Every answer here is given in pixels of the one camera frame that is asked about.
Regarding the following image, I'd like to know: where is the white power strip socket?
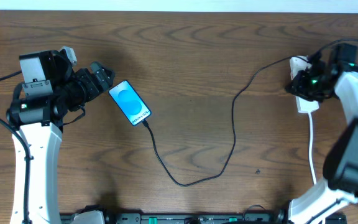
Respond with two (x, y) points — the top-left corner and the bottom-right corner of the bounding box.
(286, 56), (319, 114)

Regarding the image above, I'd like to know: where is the blue Samsung smartphone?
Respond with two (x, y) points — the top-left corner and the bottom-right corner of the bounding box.
(108, 80), (152, 126)

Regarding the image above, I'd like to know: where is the black USB charging cable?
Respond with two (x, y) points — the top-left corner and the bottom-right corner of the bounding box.
(141, 55), (310, 187)

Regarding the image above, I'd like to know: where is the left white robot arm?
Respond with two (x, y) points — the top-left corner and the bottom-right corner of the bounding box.
(6, 46), (115, 223)

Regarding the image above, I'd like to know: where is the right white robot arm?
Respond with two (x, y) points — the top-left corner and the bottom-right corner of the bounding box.
(274, 39), (358, 223)

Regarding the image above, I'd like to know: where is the white power strip cord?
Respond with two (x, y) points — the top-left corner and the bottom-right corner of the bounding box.
(308, 112), (318, 186)

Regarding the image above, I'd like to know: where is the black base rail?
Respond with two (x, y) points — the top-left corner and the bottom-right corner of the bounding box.
(107, 212), (274, 224)

